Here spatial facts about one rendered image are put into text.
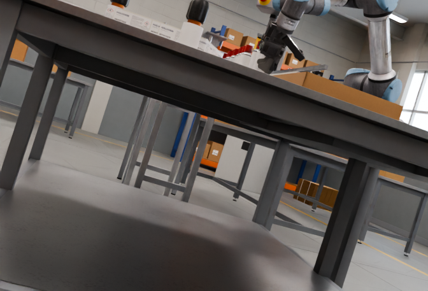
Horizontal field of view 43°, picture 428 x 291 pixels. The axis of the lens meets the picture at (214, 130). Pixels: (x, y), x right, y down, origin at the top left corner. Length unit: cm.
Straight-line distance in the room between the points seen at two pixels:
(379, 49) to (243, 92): 123
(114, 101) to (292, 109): 879
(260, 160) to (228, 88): 682
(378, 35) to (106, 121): 801
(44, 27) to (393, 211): 891
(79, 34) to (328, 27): 1053
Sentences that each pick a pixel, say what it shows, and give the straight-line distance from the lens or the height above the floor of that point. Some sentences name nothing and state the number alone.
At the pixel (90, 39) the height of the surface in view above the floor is 78.
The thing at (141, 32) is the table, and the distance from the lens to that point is 117.
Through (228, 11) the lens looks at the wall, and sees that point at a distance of 1062.
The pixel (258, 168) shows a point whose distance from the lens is 804.
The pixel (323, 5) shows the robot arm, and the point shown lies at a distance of 203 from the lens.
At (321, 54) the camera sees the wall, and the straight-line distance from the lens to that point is 1150.
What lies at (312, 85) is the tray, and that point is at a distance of 128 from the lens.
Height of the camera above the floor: 67
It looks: level
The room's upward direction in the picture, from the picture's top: 18 degrees clockwise
